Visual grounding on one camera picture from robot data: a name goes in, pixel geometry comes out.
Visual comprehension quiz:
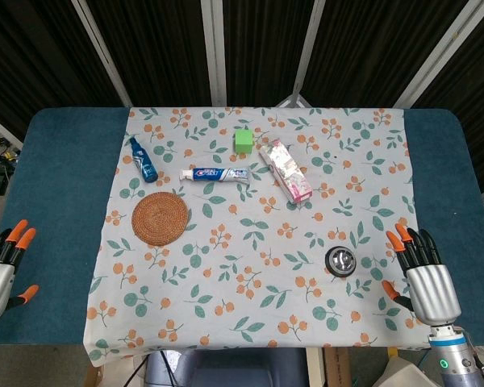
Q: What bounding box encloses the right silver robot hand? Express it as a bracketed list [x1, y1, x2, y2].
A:
[381, 223, 462, 326]

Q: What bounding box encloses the round woven rattan coaster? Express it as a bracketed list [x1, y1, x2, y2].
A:
[131, 192, 191, 246]

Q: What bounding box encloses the white blue toothpaste tube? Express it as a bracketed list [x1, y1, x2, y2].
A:
[179, 167, 252, 184]

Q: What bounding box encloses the green cube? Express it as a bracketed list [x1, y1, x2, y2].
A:
[233, 129, 255, 154]

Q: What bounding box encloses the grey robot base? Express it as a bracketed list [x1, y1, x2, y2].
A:
[145, 347, 311, 387]

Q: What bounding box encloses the pink white carton box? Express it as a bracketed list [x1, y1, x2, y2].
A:
[258, 139, 314, 204]

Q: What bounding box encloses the floral tablecloth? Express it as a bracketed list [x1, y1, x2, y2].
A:
[82, 106, 431, 368]

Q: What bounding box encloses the blue table mat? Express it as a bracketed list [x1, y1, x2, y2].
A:
[0, 106, 484, 346]

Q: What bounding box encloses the blue spray bottle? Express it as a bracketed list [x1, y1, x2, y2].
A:
[129, 135, 158, 184]

